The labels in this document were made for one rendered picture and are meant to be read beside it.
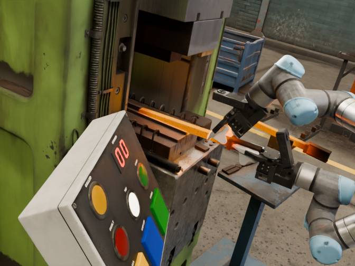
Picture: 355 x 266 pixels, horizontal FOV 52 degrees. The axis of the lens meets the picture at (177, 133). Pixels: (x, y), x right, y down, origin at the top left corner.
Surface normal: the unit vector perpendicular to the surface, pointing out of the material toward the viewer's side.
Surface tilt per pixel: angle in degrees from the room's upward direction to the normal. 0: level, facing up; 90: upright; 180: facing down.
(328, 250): 90
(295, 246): 0
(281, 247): 0
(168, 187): 90
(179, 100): 90
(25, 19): 89
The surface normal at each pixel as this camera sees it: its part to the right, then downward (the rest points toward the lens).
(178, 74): -0.50, 0.30
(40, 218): -0.09, 0.42
